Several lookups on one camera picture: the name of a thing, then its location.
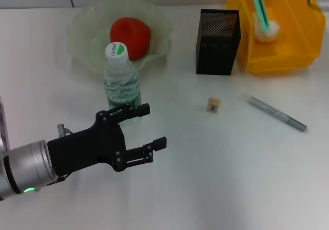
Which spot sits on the grey marker pen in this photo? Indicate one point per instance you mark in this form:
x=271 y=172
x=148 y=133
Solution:
x=275 y=112

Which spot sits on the pale green glass fruit plate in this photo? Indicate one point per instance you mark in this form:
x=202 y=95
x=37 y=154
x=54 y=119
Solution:
x=87 y=35

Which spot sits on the small tan barcode block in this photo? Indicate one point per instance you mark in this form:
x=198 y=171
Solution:
x=214 y=105

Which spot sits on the mint green utility knife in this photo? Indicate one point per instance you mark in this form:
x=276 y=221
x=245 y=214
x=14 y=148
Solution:
x=260 y=6

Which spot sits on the yellow plastic storage bin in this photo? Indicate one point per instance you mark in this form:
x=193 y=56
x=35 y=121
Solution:
x=295 y=40

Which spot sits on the red-orange fruit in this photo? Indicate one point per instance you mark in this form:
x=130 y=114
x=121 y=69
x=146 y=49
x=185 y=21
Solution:
x=136 y=35

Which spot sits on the black mesh pen holder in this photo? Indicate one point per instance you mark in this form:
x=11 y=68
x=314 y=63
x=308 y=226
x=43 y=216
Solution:
x=216 y=55

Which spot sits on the clear water bottle green label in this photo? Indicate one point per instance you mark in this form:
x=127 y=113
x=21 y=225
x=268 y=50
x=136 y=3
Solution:
x=122 y=86

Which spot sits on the white paper ball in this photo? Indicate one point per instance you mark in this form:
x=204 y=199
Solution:
x=259 y=35

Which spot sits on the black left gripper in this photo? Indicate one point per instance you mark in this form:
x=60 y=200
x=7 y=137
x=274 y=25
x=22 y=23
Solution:
x=90 y=148

